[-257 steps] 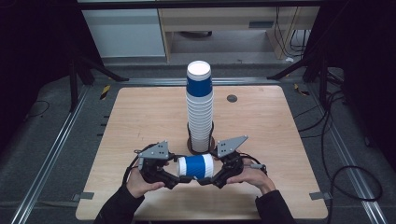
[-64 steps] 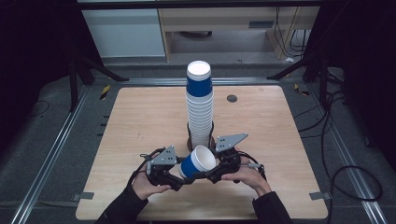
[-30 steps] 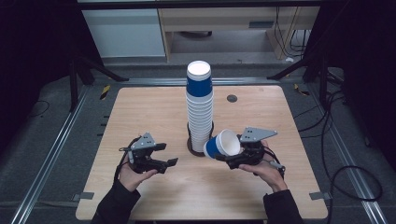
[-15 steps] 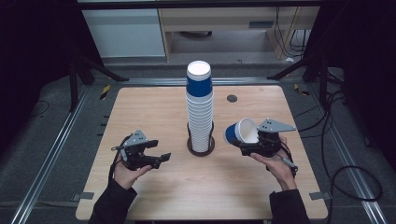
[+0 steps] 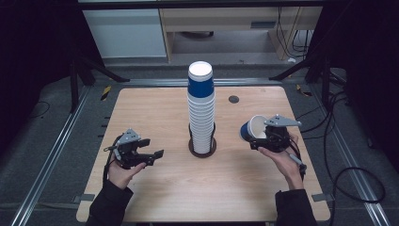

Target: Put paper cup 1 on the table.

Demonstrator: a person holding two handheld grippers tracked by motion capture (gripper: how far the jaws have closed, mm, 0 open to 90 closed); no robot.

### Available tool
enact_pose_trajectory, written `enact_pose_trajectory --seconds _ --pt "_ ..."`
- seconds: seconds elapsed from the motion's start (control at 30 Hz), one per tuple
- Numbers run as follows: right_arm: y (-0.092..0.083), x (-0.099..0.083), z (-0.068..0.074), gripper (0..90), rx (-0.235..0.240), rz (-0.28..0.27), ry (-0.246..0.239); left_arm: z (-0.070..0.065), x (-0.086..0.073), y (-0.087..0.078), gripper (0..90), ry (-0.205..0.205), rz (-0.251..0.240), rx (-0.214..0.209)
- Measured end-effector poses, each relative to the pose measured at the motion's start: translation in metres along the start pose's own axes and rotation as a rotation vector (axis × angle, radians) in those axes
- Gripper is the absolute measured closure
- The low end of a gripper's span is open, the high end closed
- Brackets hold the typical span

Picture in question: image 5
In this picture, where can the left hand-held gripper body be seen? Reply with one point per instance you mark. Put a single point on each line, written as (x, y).
(127, 150)

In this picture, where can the stack of paper cups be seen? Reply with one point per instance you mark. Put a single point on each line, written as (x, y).
(201, 113)

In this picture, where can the metal floor rail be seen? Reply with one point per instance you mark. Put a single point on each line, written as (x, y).
(47, 160)
(348, 157)

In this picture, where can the blue white paper cup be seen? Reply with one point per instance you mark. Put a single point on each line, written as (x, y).
(251, 128)

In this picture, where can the yellow black tape strip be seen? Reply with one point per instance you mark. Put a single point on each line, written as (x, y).
(106, 92)
(302, 91)

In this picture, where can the person's left hand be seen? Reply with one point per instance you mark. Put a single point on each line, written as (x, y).
(122, 175)

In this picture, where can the person's right hand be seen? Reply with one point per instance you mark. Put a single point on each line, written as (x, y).
(287, 166)

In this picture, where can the grey table bracket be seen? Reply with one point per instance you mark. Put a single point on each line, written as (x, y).
(323, 197)
(83, 198)

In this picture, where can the white cabinet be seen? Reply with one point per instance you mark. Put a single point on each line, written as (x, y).
(125, 33)

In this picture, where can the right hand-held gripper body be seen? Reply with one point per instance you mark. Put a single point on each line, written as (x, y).
(277, 138)

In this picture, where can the dark round table grommet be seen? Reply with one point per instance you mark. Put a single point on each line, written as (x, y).
(233, 99)

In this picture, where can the black metal stand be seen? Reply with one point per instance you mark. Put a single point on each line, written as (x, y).
(74, 88)
(326, 81)

